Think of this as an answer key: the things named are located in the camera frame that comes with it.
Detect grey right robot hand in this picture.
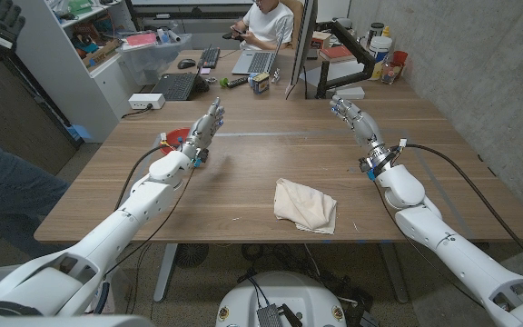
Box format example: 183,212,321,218
330,94,386,150

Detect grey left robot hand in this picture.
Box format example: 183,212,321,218
180,96,226,159

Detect red bowl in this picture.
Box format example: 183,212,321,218
159,127,192,156

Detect beige cheesecloth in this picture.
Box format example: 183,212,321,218
272,177,338,236

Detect flat white box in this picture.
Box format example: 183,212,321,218
333,85,366,101

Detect black laptop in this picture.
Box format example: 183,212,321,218
151,45,212,102

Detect clear glass jar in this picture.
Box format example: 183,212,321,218
381,61,403,86

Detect white power box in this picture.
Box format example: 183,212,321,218
127,92,167,111

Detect black keyboard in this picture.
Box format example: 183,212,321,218
196,46,222,70

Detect blue and yellow small box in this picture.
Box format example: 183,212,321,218
252,72,271,95

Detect red book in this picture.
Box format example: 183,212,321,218
318,44,358,64

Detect red cup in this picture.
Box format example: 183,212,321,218
390,50,410,69

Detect white tub with dark lid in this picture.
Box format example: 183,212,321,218
369,35,393,81

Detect clear plastic storage bin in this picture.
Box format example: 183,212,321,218
118,32,193,86

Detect silver laptop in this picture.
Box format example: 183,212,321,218
231,17,289,76

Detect small cardboard box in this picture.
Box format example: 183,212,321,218
311,31,333,50

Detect dark lidded jar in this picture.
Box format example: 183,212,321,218
366,21,386,46

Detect black computer monitor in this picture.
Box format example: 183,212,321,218
290,0,320,87

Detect pink folder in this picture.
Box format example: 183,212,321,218
124,31,159,48

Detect seated person in white shirt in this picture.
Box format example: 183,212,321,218
222,0,295,51

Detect white shelf unit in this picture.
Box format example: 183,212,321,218
14,0,147,144

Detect black floor fan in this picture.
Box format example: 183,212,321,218
173,243,210,269

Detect tan chair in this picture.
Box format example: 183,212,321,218
281,0,306,49

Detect white table leg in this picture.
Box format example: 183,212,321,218
153,243,179,303

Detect grey table leg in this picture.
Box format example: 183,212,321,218
377,243,410,304

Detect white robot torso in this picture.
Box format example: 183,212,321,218
214,271,348,327

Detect standing person in dark shirt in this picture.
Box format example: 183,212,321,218
0,43,72,273

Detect black monitor cable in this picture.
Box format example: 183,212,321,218
284,65,311,101

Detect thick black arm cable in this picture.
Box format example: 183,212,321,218
113,144,174,213
397,143,523,278

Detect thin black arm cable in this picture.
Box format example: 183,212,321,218
104,166,197,277
372,180,486,309

